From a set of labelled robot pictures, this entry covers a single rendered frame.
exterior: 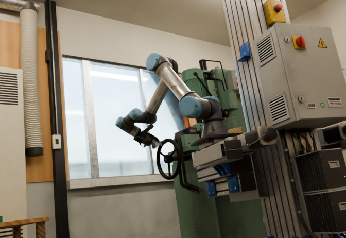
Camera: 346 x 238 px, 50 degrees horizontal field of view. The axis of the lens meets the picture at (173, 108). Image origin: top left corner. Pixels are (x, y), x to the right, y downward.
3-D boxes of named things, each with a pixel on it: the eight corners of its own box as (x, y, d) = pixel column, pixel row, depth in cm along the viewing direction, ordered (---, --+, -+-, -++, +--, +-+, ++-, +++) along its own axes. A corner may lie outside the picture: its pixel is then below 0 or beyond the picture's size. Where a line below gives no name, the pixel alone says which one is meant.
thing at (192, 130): (174, 138, 270) (173, 131, 272) (187, 138, 277) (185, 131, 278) (185, 134, 260) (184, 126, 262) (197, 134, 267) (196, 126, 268)
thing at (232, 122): (226, 134, 284) (223, 119, 287) (232, 134, 288) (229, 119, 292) (234, 131, 277) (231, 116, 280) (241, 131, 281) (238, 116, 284)
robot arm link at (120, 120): (120, 120, 238) (113, 128, 243) (134, 129, 242) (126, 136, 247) (122, 112, 244) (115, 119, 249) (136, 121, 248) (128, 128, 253)
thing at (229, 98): (223, 111, 290) (220, 92, 294) (231, 111, 296) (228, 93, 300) (231, 107, 284) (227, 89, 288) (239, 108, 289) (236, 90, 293)
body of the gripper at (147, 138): (145, 148, 254) (131, 139, 249) (149, 138, 258) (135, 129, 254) (151, 146, 248) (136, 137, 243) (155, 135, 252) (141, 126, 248)
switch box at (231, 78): (229, 91, 301) (225, 72, 305) (238, 92, 307) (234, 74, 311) (234, 88, 296) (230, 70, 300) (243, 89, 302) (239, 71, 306)
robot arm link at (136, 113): (144, 107, 244) (135, 117, 250) (131, 106, 236) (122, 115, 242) (148, 118, 241) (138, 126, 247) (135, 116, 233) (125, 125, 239)
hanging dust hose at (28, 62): (19, 157, 323) (15, 14, 360) (39, 157, 334) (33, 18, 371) (26, 153, 311) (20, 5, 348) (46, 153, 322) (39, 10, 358)
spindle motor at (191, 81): (182, 111, 292) (176, 74, 300) (199, 112, 302) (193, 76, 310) (195, 104, 278) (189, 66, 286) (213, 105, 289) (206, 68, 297)
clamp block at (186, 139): (174, 151, 269) (172, 138, 271) (189, 150, 276) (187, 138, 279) (186, 146, 257) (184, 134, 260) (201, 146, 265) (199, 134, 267)
